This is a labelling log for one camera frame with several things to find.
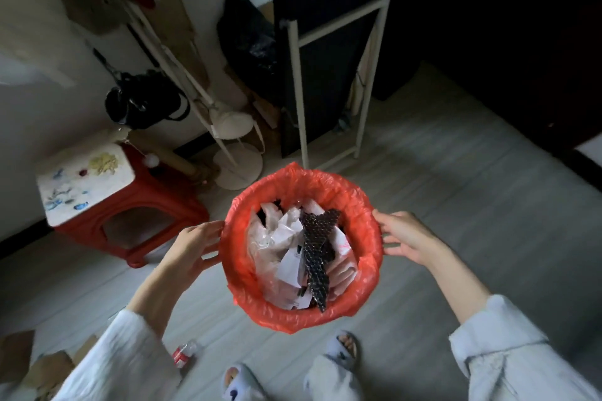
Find person's left hand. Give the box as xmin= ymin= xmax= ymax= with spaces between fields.
xmin=157 ymin=221 xmax=226 ymax=284

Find person's right hand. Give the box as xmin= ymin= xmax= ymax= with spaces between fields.
xmin=372 ymin=210 xmax=445 ymax=268

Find red-lined waste basket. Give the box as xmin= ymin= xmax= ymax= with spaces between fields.
xmin=219 ymin=162 xmax=384 ymax=335

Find black white patterned cloth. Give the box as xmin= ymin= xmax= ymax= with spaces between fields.
xmin=299 ymin=207 xmax=342 ymax=314

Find plastic bottle red label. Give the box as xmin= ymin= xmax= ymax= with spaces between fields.
xmin=171 ymin=340 xmax=201 ymax=368

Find brown labelled cardboard mailer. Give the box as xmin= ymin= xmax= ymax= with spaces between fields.
xmin=21 ymin=335 xmax=97 ymax=399

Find person's right forearm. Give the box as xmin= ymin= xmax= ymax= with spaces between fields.
xmin=423 ymin=245 xmax=492 ymax=324

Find person's left forearm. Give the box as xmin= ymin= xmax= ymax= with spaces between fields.
xmin=125 ymin=264 xmax=198 ymax=338

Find red plastic stool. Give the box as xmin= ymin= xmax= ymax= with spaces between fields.
xmin=54 ymin=144 xmax=210 ymax=269

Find white round fan base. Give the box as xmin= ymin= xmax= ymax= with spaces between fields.
xmin=213 ymin=142 xmax=263 ymax=191

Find white left sleeve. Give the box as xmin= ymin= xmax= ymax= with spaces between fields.
xmin=54 ymin=309 xmax=182 ymax=401

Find white sleeve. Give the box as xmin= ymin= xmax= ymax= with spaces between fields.
xmin=449 ymin=294 xmax=602 ymax=401
xmin=54 ymin=309 xmax=182 ymax=401

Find paint-stained white board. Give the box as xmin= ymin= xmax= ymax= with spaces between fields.
xmin=36 ymin=142 xmax=136 ymax=227

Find white right slipper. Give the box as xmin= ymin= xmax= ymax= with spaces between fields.
xmin=324 ymin=331 xmax=359 ymax=371

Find white slipper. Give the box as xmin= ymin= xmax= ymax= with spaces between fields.
xmin=221 ymin=364 xmax=268 ymax=401
xmin=324 ymin=331 xmax=359 ymax=371

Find white left slipper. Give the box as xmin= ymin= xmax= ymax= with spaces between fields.
xmin=221 ymin=364 xmax=268 ymax=401

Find white right sleeve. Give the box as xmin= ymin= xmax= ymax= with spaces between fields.
xmin=449 ymin=294 xmax=602 ymax=401

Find black fan head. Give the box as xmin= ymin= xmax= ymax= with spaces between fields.
xmin=104 ymin=69 xmax=191 ymax=130

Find light trousers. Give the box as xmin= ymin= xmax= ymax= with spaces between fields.
xmin=303 ymin=353 xmax=363 ymax=401

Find white fan pole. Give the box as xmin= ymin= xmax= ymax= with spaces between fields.
xmin=124 ymin=1 xmax=238 ymax=167

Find dark hanging clothes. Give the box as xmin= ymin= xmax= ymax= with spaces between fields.
xmin=216 ymin=0 xmax=424 ymax=157

